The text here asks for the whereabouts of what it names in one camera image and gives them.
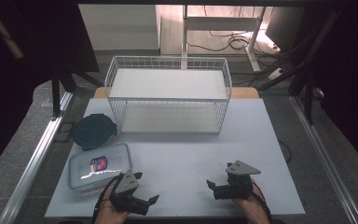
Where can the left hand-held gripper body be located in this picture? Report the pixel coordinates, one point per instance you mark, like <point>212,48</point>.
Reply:
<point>126,184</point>

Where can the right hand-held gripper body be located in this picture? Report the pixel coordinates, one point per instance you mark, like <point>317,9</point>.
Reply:
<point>234,189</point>

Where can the clear rectangular food container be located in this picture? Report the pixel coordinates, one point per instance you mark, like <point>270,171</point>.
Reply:
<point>101,166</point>

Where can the dark round food container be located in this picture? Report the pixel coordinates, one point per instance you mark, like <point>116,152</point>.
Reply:
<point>93,131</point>

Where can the person's right hand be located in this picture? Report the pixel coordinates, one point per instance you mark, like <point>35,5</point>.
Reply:
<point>250,208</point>

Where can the person's left hand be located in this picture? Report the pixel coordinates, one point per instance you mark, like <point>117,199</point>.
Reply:
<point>107,211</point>

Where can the wooden board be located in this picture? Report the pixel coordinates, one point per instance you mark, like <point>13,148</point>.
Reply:
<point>245,92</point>

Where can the white power strip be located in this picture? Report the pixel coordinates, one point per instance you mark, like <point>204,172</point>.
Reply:
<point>275,74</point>

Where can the black metal stand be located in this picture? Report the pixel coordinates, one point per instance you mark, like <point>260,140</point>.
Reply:
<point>56,93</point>
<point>307,99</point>

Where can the white cabinet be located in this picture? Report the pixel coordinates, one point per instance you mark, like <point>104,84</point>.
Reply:
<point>121,26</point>

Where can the aluminium rail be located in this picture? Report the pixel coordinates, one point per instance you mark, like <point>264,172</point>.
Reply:
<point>323,155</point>
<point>34,165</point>

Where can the white desk frame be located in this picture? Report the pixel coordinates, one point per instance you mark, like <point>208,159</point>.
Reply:
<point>220,23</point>

